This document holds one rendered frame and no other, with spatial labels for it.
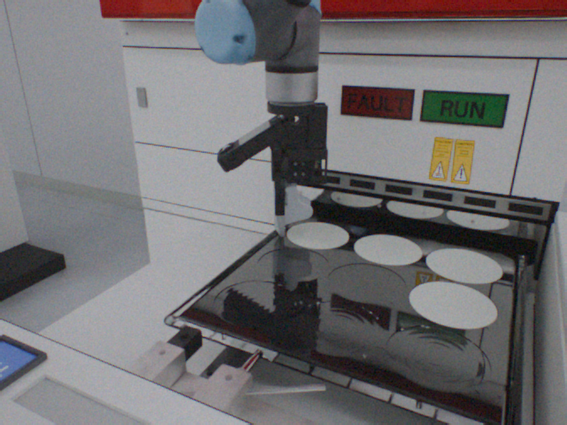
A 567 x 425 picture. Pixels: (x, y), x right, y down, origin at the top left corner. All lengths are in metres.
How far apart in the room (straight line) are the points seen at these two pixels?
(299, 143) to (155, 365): 0.37
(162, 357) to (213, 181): 0.53
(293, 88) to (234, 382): 0.38
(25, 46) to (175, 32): 2.92
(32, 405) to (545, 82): 0.69
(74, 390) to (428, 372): 0.32
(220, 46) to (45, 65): 3.19
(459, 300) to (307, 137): 0.30
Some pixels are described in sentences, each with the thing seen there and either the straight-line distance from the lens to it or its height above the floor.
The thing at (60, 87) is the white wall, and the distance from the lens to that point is 3.63.
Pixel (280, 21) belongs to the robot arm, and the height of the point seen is 1.22.
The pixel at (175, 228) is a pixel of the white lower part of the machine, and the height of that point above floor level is 0.78.
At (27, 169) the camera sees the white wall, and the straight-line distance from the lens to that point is 4.21.
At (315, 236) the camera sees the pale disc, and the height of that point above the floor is 0.90.
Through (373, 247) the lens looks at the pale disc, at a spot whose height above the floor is 0.90.
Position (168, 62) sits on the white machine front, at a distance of 0.97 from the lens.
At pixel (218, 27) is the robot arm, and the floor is 1.21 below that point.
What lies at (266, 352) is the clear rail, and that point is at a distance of 0.50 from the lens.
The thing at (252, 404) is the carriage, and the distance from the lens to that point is 0.48.
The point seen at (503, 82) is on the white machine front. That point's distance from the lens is 0.74.
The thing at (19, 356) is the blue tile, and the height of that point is 0.96.
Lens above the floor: 1.22
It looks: 22 degrees down
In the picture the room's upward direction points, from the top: straight up
